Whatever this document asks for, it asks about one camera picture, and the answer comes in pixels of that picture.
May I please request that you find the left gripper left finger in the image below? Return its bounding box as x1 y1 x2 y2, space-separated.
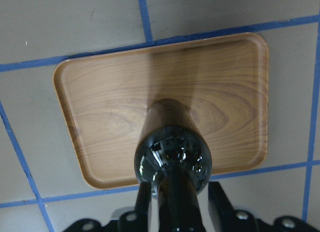
134 182 152 216

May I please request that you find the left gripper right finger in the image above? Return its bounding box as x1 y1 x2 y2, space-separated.
208 182 234 215

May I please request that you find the black wine bottle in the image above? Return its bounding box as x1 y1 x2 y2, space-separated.
134 98 212 232

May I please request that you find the wooden tray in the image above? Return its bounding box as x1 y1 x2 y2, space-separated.
53 33 269 189

